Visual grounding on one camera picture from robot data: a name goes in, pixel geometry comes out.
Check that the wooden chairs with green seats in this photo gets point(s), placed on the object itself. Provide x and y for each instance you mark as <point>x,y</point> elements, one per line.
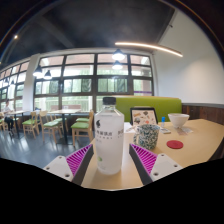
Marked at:
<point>51,124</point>

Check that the green speckled ceramic mug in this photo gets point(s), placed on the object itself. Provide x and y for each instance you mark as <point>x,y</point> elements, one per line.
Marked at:
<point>148,136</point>

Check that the green upholstered bench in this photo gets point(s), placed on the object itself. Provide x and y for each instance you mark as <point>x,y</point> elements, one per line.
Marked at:
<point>166,105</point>

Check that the dark-framed window wall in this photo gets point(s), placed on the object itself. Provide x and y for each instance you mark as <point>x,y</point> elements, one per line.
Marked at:
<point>78,78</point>

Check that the small white flat packet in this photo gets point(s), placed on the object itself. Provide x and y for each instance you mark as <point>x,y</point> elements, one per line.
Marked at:
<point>165,130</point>

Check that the small wooden dining table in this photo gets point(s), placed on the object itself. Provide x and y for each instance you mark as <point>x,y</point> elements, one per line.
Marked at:
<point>16,112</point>

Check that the white paper sheets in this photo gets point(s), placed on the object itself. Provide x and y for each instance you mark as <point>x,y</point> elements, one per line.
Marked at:
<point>128,127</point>

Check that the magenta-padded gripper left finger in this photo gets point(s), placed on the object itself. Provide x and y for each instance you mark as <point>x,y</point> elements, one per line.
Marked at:
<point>60,166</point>

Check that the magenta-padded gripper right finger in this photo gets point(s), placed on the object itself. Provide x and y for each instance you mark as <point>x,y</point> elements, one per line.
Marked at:
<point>163,166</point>

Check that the large wooden dining table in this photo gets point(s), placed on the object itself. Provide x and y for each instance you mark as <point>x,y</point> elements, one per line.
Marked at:
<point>63,111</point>

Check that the small round ceiling spotlight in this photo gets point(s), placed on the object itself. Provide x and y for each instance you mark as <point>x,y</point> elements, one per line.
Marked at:
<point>15,37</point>

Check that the dark pendant ceiling lamps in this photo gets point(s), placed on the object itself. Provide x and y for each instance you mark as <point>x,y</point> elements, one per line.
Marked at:
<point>118,55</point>

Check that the clear plastic water bottle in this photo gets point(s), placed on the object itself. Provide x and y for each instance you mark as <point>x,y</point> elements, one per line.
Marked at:
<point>109,140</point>

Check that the flat round red coaster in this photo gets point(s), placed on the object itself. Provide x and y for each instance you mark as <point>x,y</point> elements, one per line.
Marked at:
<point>175,144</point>

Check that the white ceramic bowl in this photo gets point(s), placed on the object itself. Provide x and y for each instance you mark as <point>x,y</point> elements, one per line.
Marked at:
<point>178,119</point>

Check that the person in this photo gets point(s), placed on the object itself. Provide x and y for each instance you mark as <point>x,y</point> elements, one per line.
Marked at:
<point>8,115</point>

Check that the long curved linear light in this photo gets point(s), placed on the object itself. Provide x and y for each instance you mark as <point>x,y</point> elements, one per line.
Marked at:
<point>150,46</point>

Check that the white paper napkin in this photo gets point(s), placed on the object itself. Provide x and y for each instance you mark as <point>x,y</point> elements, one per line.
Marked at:
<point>187,130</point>

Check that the small blue-capped white tube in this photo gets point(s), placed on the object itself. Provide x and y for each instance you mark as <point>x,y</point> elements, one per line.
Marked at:
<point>163,120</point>

